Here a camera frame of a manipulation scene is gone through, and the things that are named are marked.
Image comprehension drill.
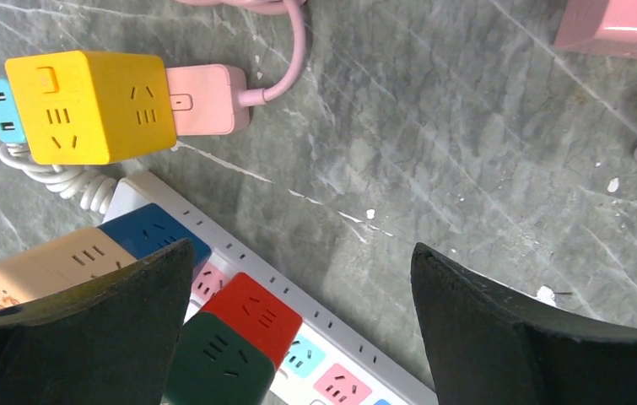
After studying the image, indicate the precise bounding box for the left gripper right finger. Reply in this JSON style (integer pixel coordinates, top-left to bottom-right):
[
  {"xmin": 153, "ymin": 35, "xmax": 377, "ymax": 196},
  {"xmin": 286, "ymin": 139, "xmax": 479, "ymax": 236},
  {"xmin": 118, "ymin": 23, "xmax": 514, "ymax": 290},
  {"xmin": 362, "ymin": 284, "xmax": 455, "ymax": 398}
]
[{"xmin": 411, "ymin": 243, "xmax": 637, "ymax": 404}]

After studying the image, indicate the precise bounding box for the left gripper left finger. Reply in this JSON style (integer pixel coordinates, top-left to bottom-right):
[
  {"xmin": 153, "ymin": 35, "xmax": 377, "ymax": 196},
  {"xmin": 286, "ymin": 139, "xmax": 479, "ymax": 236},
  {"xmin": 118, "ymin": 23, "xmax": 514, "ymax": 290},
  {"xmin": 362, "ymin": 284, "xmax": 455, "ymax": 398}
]
[{"xmin": 0, "ymin": 240, "xmax": 195, "ymax": 404}]

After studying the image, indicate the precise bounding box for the white power strip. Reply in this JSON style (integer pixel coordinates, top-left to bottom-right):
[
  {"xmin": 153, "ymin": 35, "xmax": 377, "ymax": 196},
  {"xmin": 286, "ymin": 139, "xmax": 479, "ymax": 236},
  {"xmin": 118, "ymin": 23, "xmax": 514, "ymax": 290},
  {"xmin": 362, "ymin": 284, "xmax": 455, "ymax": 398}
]
[{"xmin": 105, "ymin": 171, "xmax": 438, "ymax": 404}]

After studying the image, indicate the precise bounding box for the pink power strip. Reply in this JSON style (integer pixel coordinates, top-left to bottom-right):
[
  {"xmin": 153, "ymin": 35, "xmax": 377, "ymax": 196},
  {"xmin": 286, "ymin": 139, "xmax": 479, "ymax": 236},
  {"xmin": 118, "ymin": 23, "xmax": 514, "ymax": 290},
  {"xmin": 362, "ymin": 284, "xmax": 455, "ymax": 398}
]
[{"xmin": 166, "ymin": 64, "xmax": 251, "ymax": 137}]

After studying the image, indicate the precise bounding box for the pink cube plug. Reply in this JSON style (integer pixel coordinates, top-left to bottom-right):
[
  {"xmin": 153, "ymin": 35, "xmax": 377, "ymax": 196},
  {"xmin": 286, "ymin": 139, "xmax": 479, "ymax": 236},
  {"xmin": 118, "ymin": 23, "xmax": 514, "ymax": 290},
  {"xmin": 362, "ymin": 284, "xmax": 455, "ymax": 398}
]
[{"xmin": 553, "ymin": 0, "xmax": 637, "ymax": 59}]

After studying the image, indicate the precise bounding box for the beige cube plug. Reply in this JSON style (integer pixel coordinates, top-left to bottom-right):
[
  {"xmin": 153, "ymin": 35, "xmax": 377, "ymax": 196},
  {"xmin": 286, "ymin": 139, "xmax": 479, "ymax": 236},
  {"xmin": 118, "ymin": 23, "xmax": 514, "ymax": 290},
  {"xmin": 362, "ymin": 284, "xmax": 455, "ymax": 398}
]
[{"xmin": 0, "ymin": 227, "xmax": 137, "ymax": 310}]

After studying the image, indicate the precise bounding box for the green cube plug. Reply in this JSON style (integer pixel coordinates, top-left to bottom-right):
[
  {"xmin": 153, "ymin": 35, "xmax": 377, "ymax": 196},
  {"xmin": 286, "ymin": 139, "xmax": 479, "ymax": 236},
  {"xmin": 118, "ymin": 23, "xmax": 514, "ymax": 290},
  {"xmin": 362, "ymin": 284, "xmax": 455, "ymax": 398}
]
[{"xmin": 164, "ymin": 312, "xmax": 275, "ymax": 404}]

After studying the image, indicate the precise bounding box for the blue cube plug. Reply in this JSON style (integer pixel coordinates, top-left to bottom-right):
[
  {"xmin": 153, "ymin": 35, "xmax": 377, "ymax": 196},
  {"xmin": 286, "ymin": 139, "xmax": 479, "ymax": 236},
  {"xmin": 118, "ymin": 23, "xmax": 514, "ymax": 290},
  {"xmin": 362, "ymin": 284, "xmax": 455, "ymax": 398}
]
[{"xmin": 99, "ymin": 203, "xmax": 212, "ymax": 267}]

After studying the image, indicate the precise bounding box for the red cube plug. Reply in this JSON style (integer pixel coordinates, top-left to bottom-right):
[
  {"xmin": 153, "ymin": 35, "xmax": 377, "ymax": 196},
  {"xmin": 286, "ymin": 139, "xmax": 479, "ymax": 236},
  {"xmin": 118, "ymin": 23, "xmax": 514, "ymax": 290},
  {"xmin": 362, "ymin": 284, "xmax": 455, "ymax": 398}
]
[{"xmin": 201, "ymin": 273, "xmax": 303, "ymax": 370}]

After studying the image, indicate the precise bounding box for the yellow cube plug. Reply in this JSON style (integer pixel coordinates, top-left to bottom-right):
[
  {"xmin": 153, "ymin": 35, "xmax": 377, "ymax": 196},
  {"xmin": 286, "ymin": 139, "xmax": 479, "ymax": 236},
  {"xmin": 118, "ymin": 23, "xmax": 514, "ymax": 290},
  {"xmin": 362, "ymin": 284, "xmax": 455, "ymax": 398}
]
[{"xmin": 4, "ymin": 50, "xmax": 177, "ymax": 165}]

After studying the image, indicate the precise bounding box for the teal small plug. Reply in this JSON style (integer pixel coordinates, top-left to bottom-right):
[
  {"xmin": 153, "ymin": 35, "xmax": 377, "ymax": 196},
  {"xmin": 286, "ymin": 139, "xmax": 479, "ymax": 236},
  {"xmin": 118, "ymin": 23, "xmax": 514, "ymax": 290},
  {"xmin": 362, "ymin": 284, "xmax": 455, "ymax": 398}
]
[{"xmin": 0, "ymin": 78, "xmax": 27, "ymax": 144}]

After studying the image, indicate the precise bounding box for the white coiled cord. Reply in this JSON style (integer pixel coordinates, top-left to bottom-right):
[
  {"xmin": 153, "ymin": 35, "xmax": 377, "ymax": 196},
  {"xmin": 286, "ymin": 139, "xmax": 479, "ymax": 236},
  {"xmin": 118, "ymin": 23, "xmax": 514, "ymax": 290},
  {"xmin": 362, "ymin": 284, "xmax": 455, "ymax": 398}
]
[{"xmin": 0, "ymin": 143, "xmax": 120, "ymax": 216}]

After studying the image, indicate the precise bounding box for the pink coiled cable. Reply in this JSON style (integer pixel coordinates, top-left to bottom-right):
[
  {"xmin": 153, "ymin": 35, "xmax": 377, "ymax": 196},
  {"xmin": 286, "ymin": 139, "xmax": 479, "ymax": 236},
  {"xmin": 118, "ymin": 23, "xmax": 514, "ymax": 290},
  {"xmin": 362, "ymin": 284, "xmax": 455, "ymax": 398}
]
[{"xmin": 175, "ymin": 0, "xmax": 309, "ymax": 108}]

